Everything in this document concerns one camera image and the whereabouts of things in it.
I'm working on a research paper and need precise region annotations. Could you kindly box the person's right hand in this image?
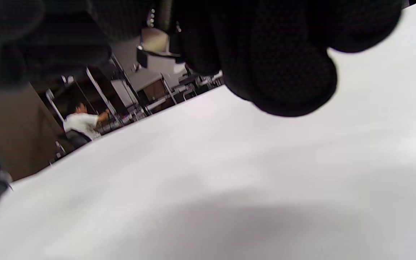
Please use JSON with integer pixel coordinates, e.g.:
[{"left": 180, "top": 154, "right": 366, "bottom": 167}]
[{"left": 170, "top": 0, "right": 404, "bottom": 117}]

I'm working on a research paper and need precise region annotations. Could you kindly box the person's left hand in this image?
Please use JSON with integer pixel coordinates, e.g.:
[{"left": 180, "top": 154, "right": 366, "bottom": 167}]
[{"left": 0, "top": 0, "right": 156, "bottom": 112}]

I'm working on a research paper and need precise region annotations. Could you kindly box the silver hex head screw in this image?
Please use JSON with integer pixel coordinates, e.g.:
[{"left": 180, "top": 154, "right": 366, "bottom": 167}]
[{"left": 136, "top": 7, "right": 186, "bottom": 69}]

